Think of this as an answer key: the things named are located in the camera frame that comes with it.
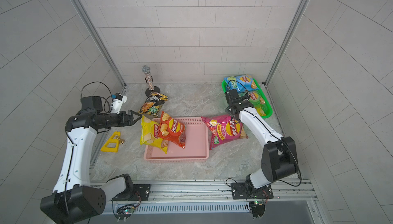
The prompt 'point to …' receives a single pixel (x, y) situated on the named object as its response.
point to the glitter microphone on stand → (149, 80)
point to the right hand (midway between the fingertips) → (232, 110)
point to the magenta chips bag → (221, 129)
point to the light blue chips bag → (243, 83)
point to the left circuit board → (124, 211)
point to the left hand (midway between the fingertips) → (138, 113)
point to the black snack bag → (152, 104)
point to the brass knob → (121, 141)
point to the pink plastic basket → (197, 144)
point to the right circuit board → (258, 208)
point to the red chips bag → (172, 130)
